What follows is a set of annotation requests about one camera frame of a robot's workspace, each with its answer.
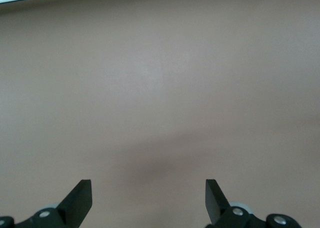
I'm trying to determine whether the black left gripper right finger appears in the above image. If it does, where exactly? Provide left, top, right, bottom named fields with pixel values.
left=205, top=179, right=301, bottom=228

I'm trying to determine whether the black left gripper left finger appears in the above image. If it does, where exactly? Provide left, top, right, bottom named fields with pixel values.
left=0, top=179, right=93, bottom=228

